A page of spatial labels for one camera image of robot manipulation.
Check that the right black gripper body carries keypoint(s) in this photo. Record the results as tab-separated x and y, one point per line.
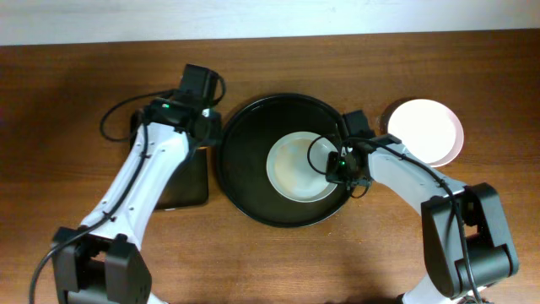
334	167

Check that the round black tray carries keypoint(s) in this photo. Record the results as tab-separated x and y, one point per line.
241	158

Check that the pale pink plate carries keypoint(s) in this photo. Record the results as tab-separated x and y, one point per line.
431	131

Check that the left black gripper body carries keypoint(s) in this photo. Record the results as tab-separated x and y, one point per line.
209	130

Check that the black rectangular tray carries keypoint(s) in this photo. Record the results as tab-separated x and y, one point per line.
174	174

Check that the pale green plate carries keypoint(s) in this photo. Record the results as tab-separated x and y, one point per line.
296	166

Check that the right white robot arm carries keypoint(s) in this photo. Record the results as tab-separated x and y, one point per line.
467	244

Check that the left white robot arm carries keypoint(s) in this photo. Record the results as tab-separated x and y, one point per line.
100	262

